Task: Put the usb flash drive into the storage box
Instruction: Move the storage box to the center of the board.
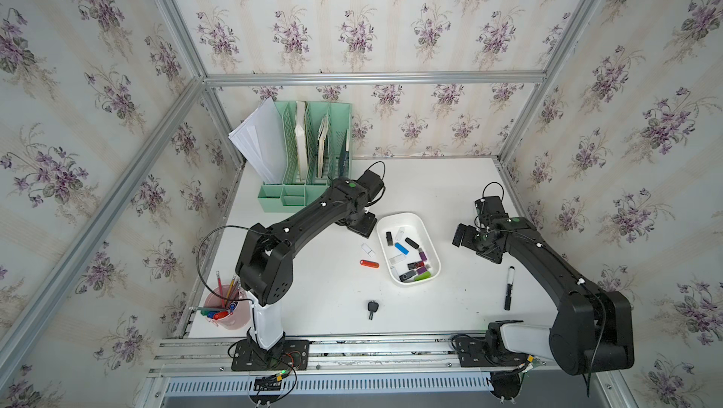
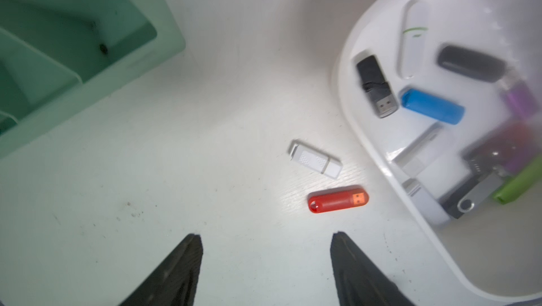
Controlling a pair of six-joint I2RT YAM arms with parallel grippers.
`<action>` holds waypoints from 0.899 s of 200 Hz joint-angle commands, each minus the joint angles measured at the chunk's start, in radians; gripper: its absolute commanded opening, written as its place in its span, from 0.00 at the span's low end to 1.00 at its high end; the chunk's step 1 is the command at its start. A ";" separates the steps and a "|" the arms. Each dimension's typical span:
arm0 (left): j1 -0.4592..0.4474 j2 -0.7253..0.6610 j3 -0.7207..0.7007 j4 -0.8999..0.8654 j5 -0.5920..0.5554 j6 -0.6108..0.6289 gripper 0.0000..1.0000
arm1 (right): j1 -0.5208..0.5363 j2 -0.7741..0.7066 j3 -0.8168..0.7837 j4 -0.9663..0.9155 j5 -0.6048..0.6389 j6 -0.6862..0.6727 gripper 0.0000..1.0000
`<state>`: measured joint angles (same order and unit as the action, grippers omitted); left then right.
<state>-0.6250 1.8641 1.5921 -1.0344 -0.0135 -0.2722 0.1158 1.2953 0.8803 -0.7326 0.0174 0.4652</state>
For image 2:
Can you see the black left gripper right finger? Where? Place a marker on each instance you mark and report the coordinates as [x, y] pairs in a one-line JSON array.
[[358, 281]]

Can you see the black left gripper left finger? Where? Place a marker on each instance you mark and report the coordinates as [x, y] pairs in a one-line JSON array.
[[174, 281]]

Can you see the black silver swivel usb drive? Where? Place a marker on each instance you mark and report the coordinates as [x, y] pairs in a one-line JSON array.
[[471, 193]]

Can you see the red black usb drive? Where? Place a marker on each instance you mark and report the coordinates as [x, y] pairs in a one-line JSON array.
[[498, 146]]

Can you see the green usb flash drive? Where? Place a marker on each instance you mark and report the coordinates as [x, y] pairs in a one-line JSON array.
[[516, 186]]

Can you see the blue usb flash drive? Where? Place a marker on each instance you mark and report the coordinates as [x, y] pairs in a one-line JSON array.
[[432, 106]]

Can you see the purple clear cap usb drive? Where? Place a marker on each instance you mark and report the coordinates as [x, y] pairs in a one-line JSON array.
[[520, 160]]

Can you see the dark grey usb drive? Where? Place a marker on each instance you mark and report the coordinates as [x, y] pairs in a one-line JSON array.
[[376, 87]]

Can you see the white plastic storage box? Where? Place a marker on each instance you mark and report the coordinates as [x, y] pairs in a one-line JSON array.
[[495, 252]]

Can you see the purple metal plug usb drive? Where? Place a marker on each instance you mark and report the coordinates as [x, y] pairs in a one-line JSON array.
[[517, 95]]

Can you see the white clear cap usb drive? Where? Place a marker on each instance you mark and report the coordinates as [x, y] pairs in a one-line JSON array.
[[426, 203]]

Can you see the red orange usb drive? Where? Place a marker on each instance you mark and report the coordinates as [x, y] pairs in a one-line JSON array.
[[339, 199]]

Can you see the white ribbed usb drive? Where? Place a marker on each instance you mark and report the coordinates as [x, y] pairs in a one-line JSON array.
[[315, 159]]

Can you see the green desk file organizer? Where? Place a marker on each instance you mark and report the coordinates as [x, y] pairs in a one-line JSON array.
[[58, 57]]

